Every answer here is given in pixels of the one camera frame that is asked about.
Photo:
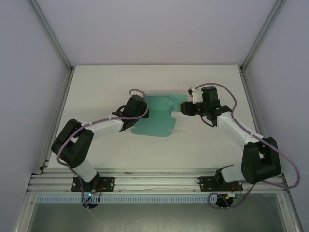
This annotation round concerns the aluminium mounting rail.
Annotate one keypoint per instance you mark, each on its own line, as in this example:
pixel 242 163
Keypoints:
pixel 157 180

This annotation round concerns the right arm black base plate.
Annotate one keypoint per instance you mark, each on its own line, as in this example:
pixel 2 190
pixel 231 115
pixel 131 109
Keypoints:
pixel 205 183

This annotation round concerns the right aluminium side rail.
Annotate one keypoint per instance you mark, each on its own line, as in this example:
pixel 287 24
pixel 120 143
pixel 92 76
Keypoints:
pixel 251 101

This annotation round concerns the aluminium side rail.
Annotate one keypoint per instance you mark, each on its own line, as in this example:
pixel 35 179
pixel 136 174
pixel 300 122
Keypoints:
pixel 251 101
pixel 60 106

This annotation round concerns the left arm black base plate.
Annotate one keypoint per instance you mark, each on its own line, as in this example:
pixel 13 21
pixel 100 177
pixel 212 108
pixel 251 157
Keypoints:
pixel 108 183

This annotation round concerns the left lower frame leg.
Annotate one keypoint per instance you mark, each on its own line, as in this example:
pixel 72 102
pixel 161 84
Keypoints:
pixel 24 215

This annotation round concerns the left aluminium frame post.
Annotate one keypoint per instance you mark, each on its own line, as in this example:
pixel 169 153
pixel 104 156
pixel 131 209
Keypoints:
pixel 51 36

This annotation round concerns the right small circuit board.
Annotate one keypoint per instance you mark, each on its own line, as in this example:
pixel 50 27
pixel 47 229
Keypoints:
pixel 234 195

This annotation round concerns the frame leg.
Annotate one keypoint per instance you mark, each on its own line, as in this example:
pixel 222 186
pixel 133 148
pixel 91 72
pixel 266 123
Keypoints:
pixel 292 215
pixel 24 215

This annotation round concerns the right lower frame leg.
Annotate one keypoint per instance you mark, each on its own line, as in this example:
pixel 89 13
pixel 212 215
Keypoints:
pixel 292 215

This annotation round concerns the green cardboard box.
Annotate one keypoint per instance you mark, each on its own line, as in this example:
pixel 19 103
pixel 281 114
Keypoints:
pixel 157 125

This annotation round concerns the metal sheet panel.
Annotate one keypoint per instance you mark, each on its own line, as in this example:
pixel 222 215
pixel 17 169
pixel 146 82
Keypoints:
pixel 157 217

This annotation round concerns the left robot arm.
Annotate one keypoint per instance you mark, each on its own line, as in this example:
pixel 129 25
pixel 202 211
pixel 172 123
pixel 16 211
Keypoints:
pixel 72 145

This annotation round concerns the aluminium frame post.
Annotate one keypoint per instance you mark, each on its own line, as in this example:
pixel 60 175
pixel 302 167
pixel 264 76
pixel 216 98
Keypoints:
pixel 263 33
pixel 51 36

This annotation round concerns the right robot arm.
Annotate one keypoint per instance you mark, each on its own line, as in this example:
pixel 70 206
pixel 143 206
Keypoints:
pixel 260 159

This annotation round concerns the right aluminium frame post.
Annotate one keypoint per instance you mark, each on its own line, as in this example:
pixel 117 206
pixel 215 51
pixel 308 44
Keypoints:
pixel 263 33

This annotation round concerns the left small LED circuit board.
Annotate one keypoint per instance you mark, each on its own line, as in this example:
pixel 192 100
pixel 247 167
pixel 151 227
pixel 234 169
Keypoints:
pixel 91 193

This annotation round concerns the left aluminium side rail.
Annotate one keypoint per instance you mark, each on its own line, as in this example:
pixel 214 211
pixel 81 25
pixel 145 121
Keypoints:
pixel 60 106

